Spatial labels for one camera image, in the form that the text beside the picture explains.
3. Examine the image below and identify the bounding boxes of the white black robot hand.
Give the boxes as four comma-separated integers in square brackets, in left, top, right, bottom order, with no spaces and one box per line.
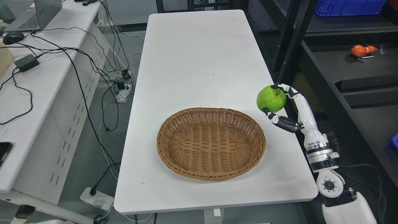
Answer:
[262,83,329,150]

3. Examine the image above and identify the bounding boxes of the black power adapter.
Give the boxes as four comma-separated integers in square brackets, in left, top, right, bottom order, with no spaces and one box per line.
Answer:
[14,54,39,72]

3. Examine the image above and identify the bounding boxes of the black metal shelf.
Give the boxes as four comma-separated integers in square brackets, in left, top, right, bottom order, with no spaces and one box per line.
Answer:
[247,0,397,224]

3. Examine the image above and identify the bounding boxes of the white power strip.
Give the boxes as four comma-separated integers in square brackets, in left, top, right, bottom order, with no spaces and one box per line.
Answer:
[80,187,115,211]
[116,82,132,103]

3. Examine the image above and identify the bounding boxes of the grey laptop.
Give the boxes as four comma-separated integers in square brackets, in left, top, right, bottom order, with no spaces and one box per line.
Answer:
[4,0,62,32]

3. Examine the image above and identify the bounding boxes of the brown wicker basket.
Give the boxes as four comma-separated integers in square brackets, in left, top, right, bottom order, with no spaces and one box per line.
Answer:
[157,107,266,181]

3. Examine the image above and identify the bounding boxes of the black computer mouse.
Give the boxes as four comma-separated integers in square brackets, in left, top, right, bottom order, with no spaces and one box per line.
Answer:
[3,32,25,45]

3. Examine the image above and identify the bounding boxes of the white power strip far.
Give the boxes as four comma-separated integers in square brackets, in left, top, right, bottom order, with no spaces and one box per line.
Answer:
[116,82,132,103]

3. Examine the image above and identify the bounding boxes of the white power strip near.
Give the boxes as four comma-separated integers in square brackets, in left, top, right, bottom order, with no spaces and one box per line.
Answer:
[80,187,115,211]

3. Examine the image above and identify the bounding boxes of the beige wooden box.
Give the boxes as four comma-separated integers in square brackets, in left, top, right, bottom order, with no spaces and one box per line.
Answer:
[0,42,15,78]

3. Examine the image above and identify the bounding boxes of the blue plastic tray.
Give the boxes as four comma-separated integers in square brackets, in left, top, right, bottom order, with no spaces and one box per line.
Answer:
[392,133,398,149]

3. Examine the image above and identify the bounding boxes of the white side desk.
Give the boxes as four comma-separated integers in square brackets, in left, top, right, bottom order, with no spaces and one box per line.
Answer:
[1,0,110,224]

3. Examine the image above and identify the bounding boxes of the blue bin top shelf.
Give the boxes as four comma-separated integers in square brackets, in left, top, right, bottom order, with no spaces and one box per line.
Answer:
[315,0,386,16]

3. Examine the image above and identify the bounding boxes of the black smartphone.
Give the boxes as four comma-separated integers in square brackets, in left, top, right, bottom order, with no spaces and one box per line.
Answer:
[0,142,13,167]

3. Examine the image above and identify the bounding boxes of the green apple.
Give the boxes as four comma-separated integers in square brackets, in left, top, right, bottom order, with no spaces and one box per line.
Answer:
[256,85,287,113]

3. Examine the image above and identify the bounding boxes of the orange toy on shelf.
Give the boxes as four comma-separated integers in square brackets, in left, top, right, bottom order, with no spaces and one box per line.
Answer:
[350,44,376,58]

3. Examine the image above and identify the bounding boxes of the white table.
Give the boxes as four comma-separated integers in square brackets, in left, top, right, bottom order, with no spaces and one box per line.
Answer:
[114,10,318,215]

